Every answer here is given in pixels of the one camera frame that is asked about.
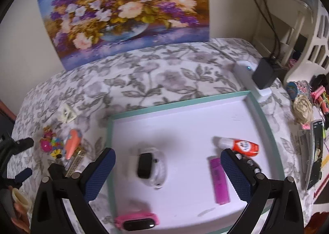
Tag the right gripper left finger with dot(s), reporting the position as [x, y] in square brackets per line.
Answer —
[49, 213]

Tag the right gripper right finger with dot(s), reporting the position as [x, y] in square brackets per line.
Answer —
[285, 214]

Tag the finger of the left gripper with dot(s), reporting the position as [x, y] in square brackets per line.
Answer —
[10, 147]
[23, 175]

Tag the pink dog toy figure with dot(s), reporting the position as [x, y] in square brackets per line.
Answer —
[46, 140]

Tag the silver harmonica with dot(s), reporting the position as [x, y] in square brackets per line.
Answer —
[74, 161]

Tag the orange blue toy pouch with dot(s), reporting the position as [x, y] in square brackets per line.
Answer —
[72, 142]

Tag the cream hair claw clip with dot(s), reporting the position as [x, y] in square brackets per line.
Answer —
[66, 114]

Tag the purple lighter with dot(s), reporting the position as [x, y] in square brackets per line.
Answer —
[219, 182]

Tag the red white correction bottle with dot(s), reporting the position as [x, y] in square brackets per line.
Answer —
[244, 147]

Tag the pink smart watch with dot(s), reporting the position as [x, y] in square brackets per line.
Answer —
[136, 221]

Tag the black power adapter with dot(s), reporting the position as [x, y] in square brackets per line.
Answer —
[144, 168]

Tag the white earbud case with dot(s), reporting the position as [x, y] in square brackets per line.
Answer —
[159, 167]

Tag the colourful flower hair clips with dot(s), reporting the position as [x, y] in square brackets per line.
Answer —
[57, 147]

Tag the black toy car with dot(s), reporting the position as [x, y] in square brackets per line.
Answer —
[248, 162]

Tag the grey floral blanket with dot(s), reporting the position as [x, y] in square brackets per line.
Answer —
[144, 78]

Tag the beige fabric flower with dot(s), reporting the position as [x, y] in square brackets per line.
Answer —
[303, 109]

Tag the teal rimmed white tray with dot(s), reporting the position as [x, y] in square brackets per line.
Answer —
[186, 133]

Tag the black plug charger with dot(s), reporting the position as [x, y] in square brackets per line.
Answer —
[266, 73]

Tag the white power strip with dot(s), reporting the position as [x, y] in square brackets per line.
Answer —
[244, 70]

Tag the floral painting canvas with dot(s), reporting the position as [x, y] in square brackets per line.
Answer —
[83, 31]

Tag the white shelf furniture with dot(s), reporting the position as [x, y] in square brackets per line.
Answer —
[294, 33]

